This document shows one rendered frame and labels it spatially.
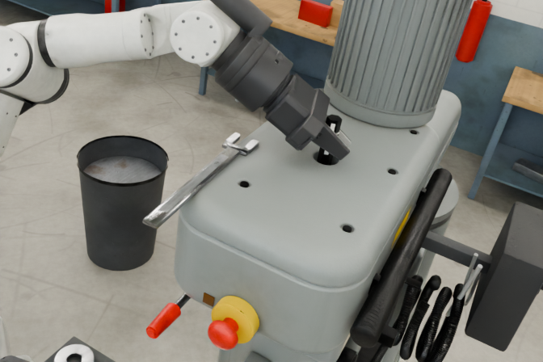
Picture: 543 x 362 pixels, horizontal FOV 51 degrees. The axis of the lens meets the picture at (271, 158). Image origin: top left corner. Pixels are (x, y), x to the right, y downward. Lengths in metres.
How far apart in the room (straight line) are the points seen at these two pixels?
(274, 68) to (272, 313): 0.31
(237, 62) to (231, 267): 0.26
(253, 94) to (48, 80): 0.29
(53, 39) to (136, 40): 0.11
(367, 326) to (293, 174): 0.22
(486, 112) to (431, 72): 4.29
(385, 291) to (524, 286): 0.39
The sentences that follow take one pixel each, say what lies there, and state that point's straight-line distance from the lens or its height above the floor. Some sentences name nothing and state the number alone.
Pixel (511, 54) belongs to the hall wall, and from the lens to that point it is 5.07.
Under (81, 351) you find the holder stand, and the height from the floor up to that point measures 1.13.
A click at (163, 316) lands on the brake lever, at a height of 1.71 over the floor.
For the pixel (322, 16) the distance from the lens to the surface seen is 4.76.
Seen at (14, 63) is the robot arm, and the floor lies 1.98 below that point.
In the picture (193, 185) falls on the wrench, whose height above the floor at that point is 1.90.
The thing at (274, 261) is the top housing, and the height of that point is 1.87.
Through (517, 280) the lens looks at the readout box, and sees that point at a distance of 1.10.
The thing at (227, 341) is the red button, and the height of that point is 1.77.
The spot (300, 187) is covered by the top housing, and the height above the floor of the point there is 1.89.
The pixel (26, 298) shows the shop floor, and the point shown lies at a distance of 3.25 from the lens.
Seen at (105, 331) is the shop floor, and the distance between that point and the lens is 3.06.
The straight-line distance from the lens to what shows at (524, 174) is 4.80.
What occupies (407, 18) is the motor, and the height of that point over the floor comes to 2.07.
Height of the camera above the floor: 2.30
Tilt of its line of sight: 31 degrees down
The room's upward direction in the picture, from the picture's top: 11 degrees clockwise
